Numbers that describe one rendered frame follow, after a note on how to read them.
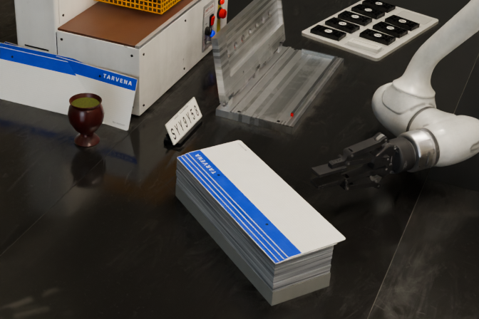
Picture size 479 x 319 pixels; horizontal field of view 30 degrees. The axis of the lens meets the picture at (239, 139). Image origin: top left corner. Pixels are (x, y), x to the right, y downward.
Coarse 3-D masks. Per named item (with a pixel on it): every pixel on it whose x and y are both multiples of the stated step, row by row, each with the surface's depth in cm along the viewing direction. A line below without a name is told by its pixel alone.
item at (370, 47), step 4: (352, 40) 266; (356, 40) 266; (360, 40) 266; (348, 44) 266; (352, 44) 265; (356, 44) 264; (360, 44) 263; (364, 44) 264; (368, 44) 264; (372, 44) 264; (364, 48) 263; (368, 48) 262; (372, 48) 262; (376, 48) 261; (380, 48) 262; (376, 52) 261
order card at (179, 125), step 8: (192, 104) 220; (184, 112) 216; (192, 112) 219; (200, 112) 222; (176, 120) 212; (184, 120) 215; (192, 120) 219; (168, 128) 209; (176, 128) 212; (184, 128) 215; (176, 136) 211
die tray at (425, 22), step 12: (396, 12) 290; (408, 12) 290; (324, 24) 278; (372, 24) 280; (420, 24) 282; (432, 24) 283; (312, 36) 270; (348, 36) 271; (408, 36) 273; (348, 48) 263; (360, 48) 264; (384, 48) 265; (396, 48) 267; (372, 60) 260
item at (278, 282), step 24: (192, 192) 186; (216, 216) 178; (216, 240) 180; (240, 240) 171; (240, 264) 173; (264, 264) 164; (288, 264) 162; (312, 264) 166; (264, 288) 166; (288, 288) 165; (312, 288) 169
